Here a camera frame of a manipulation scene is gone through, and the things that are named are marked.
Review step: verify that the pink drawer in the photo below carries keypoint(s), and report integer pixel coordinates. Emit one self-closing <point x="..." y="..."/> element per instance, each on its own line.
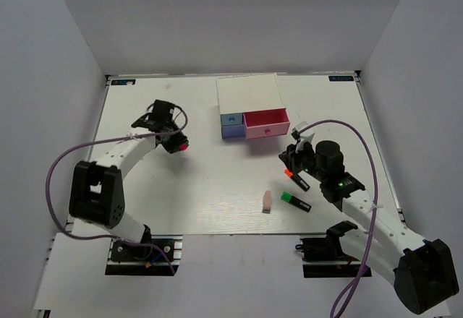
<point x="263" y="124"/>

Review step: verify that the pink capped black highlighter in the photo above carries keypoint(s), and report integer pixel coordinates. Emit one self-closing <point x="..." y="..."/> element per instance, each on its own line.
<point x="183" y="147"/>

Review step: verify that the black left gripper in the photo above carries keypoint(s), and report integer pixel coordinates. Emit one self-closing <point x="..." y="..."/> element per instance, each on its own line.
<point x="173" y="147"/>

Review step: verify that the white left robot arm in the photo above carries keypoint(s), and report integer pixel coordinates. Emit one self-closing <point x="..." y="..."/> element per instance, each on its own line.
<point x="97" y="193"/>

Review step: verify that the orange capped black highlighter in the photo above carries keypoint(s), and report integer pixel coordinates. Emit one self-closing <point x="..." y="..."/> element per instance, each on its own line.
<point x="301" y="183"/>

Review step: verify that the right blue corner label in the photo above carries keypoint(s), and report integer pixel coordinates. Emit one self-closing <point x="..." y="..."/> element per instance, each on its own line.
<point x="340" y="78"/>

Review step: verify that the light blue small drawer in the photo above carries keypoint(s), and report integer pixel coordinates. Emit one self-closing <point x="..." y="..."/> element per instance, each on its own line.
<point x="231" y="119"/>

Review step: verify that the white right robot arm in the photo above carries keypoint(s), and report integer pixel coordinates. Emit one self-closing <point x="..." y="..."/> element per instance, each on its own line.
<point x="421" y="271"/>

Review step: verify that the left blue corner label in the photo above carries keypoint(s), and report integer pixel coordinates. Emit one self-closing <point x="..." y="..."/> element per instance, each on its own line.
<point x="123" y="82"/>

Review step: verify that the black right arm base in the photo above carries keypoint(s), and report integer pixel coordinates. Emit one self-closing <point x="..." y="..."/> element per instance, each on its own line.
<point x="320" y="261"/>

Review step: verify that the white mini drawer cabinet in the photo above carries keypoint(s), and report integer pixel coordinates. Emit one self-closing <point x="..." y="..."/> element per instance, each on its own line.
<point x="248" y="93"/>

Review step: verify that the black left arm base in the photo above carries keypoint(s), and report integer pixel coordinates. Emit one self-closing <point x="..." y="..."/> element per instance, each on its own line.
<point x="125" y="260"/>

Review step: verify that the pink eraser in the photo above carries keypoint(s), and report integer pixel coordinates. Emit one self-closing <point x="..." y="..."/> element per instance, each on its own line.
<point x="267" y="201"/>

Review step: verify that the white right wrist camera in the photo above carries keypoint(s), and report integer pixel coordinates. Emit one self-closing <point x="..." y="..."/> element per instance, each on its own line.
<point x="302" y="134"/>

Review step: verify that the blue corner label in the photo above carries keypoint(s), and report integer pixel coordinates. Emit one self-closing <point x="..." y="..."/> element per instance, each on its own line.
<point x="123" y="82"/>
<point x="340" y="78"/>

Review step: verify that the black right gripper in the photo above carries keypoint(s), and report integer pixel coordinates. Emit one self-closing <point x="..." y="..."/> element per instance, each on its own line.
<point x="291" y="157"/>

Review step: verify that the green capped black highlighter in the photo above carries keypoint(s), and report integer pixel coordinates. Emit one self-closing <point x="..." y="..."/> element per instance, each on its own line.
<point x="296" y="202"/>

